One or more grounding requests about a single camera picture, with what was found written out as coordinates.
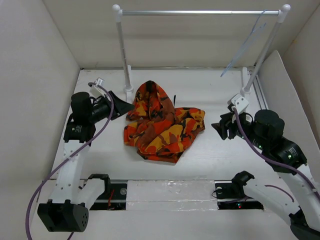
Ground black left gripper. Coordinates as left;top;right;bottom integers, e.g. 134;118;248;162
88;91;134;123

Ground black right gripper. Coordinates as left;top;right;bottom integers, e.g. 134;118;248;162
210;108;267;149

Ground orange camouflage trousers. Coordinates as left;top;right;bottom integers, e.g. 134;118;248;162
123;80;206;164

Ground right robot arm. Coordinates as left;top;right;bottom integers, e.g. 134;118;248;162
212;107;320;240

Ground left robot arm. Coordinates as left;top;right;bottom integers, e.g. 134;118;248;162
37;90;134;233

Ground white clothes rack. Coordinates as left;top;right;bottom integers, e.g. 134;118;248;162
112;4;291;102

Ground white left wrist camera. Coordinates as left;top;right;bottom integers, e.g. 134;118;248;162
88;77;105;99

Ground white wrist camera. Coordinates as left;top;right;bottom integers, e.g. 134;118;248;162
88;77;105;99
227;93;249;115

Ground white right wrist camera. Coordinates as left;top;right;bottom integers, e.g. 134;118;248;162
227;93;249;115

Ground aluminium side rail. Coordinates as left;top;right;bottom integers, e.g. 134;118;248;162
252;74;269;110

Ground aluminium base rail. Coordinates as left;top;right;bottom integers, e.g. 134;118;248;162
90;180;264;212

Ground blue wire hanger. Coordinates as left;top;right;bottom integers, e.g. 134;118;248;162
220;9;267;78

